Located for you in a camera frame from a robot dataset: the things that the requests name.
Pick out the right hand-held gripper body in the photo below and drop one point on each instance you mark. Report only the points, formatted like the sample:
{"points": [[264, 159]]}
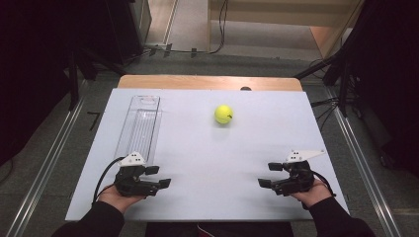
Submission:
{"points": [[298, 179]]}

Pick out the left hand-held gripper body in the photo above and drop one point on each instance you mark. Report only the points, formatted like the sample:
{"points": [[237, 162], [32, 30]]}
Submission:
{"points": [[131, 184]]}

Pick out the clear plastic tray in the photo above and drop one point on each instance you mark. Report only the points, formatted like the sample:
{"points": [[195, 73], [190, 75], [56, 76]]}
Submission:
{"points": [[141, 128]]}

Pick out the yellow tennis ball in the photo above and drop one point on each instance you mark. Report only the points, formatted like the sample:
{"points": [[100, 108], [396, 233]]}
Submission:
{"points": [[223, 114]]}

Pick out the person's right hand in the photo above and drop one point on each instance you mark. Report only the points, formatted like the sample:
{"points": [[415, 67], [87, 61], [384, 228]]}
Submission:
{"points": [[313, 196]]}

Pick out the person's left hand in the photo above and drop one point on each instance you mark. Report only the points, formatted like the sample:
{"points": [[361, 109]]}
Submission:
{"points": [[115, 200]]}

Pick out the white table board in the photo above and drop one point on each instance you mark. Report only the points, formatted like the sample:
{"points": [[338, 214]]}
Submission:
{"points": [[214, 164]]}

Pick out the black table grommet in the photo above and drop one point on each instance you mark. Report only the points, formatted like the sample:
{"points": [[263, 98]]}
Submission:
{"points": [[245, 88]]}

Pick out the black metal stand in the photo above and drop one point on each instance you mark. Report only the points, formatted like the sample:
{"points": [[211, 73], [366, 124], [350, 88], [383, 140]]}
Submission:
{"points": [[342, 85], [73, 82]]}

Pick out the dark cabinet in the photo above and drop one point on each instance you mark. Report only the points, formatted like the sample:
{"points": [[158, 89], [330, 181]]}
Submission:
{"points": [[128, 29]]}

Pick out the light wooden shelf unit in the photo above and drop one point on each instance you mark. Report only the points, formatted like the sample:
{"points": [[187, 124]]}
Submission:
{"points": [[280, 13]]}

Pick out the metal floor rail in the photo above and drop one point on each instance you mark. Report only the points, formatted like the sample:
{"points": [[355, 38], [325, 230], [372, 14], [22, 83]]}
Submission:
{"points": [[365, 171], [42, 171]]}

